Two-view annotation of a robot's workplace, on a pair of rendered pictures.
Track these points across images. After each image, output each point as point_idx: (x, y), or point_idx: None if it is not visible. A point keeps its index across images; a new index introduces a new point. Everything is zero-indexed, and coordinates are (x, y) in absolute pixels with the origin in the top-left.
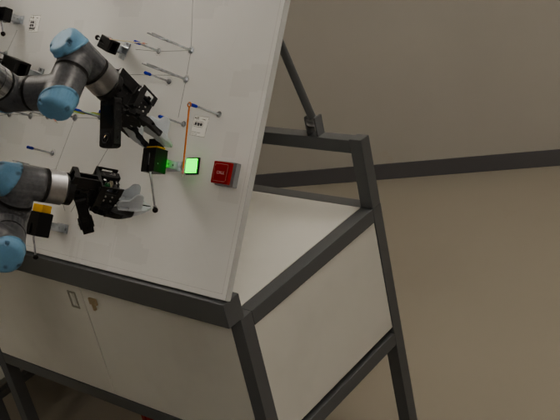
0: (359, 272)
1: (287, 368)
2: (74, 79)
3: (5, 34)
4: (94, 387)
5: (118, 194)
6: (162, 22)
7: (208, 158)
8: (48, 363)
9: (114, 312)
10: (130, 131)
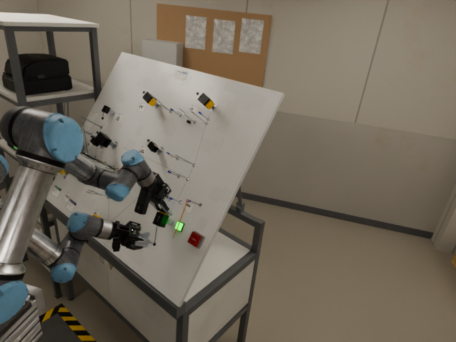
0: (242, 281)
1: (197, 331)
2: (129, 181)
3: (103, 119)
4: (101, 296)
5: (137, 239)
6: (183, 144)
7: (188, 226)
8: (83, 275)
9: (119, 274)
10: (153, 203)
